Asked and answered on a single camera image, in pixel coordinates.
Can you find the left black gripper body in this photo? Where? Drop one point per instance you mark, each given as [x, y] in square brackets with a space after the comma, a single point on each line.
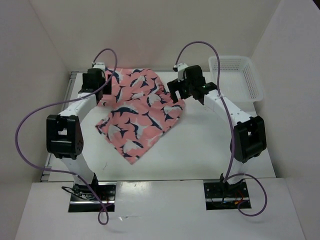
[107, 90]

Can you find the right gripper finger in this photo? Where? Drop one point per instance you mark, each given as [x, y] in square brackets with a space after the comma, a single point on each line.
[173, 87]
[184, 92]

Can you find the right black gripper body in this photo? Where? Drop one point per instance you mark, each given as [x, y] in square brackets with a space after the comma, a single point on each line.
[185, 83]

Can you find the pink shark print shorts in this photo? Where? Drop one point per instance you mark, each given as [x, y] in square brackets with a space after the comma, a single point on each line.
[141, 111]

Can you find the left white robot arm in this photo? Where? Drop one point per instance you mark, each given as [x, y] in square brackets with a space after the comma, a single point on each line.
[64, 138]

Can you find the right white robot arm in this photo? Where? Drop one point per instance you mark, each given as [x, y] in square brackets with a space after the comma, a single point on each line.
[248, 136]

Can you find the white plastic basket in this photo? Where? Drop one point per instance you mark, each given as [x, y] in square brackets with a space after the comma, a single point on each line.
[238, 78]

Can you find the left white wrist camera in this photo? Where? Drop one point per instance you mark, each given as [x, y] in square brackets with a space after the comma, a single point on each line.
[99, 65]

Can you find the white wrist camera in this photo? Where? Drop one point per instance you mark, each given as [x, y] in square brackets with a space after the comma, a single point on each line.
[99, 65]
[179, 67]

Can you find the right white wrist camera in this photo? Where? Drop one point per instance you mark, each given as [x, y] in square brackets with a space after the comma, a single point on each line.
[179, 67]

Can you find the aluminium table edge rail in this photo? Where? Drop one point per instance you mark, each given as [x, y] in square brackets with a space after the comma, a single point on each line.
[68, 95]

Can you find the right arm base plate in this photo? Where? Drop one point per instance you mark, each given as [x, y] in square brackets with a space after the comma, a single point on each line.
[223, 196]

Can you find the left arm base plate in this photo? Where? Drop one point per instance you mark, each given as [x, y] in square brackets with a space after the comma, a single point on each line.
[82, 200]

